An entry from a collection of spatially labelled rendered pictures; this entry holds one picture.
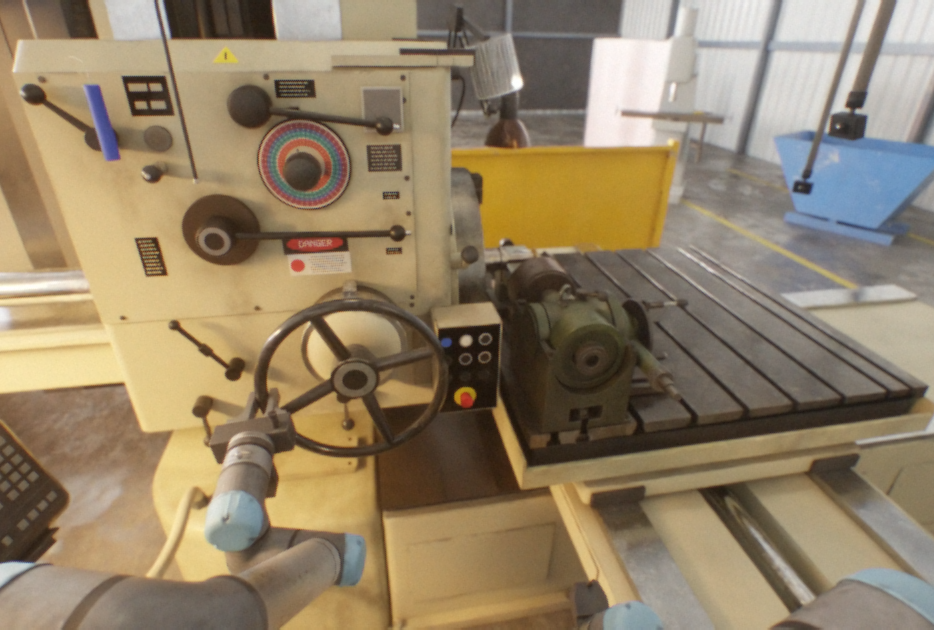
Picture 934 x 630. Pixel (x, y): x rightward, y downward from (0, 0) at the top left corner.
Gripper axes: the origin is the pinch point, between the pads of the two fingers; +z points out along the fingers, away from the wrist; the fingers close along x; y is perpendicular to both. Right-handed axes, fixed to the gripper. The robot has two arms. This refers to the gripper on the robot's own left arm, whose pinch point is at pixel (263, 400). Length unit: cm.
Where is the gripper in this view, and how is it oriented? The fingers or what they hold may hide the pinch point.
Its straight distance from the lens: 107.9
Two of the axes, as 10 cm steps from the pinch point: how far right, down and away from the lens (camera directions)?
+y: -0.9, -8.7, -4.9
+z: -1.9, -4.7, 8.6
